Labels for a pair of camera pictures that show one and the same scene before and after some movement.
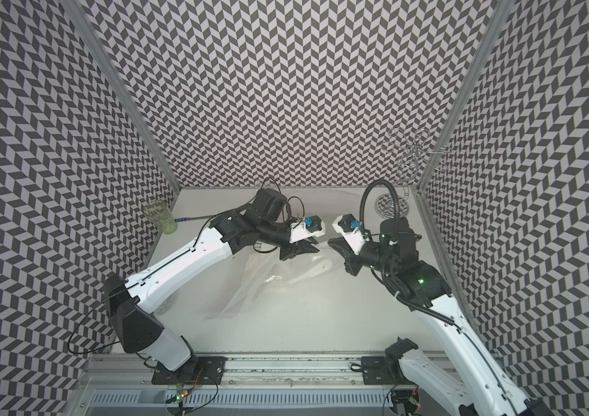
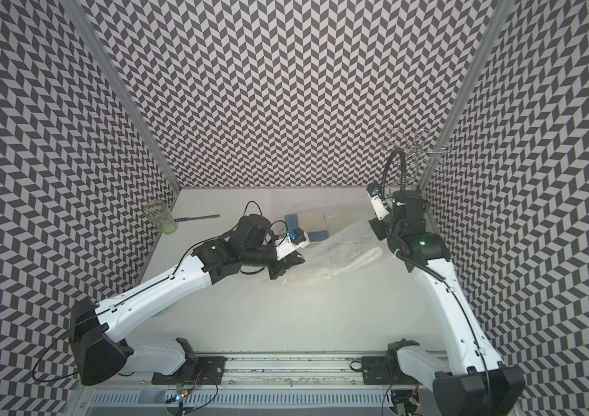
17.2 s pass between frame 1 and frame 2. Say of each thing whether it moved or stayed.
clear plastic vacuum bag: moved
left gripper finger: moved
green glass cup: stayed
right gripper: moved
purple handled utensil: stayed
